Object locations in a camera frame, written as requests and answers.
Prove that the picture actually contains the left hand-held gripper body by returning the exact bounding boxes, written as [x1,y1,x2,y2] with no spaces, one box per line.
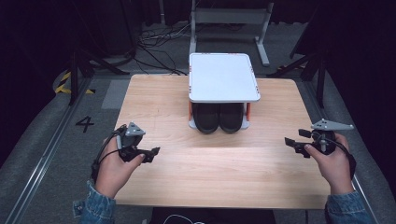
[116,121,151,163]

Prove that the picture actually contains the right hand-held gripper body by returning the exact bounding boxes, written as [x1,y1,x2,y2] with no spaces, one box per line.
[305,118,355,156]

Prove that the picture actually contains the black leather shoe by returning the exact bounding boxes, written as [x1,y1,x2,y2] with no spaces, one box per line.
[219,103,245,134]
[191,103,220,135]

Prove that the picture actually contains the white shoe rack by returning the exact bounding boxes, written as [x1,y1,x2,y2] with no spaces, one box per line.
[187,52,262,131]

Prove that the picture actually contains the person's right hand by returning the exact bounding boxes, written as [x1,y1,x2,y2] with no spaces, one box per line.
[304,133,355,196]

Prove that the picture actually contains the person's left hand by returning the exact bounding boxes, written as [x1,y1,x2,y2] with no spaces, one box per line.
[93,125,147,199]

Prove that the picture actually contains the black tripod stand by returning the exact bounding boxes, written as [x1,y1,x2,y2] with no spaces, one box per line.
[68,46,131,106]
[266,43,329,109]

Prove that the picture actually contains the yellow black floor tape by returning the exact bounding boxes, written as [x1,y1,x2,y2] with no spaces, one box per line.
[54,71,96,95]

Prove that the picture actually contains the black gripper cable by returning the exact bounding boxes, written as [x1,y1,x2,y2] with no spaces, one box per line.
[314,132,358,180]
[91,125,129,184]

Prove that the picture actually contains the white cable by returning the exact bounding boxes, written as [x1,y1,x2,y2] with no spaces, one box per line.
[163,213,205,224]

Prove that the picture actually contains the black floor cables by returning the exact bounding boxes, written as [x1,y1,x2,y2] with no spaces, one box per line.
[135,21,191,77]

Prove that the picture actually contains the grey metal stand frame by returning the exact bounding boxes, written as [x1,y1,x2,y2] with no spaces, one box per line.
[189,0,276,67]

